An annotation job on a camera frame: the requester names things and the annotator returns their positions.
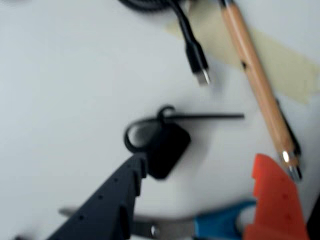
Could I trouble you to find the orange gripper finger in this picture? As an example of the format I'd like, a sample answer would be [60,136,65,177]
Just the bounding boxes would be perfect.
[242,153,309,240]

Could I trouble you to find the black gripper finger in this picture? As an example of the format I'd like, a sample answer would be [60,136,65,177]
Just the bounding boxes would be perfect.
[46,153,149,240]

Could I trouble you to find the black bike light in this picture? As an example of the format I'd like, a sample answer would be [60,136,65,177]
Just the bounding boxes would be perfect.
[123,104,246,181]

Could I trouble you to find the wooden ballpoint pen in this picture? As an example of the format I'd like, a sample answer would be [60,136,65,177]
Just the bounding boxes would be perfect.
[218,0,304,182]

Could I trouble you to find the long beige masking tape strip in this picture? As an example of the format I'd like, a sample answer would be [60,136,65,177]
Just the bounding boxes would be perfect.
[163,1,320,106]

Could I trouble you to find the blue handled scissors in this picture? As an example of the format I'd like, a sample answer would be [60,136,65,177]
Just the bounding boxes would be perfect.
[58,199,259,240]

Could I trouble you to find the coiled black USB cable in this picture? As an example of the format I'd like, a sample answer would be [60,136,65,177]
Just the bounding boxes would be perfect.
[116,0,212,87]

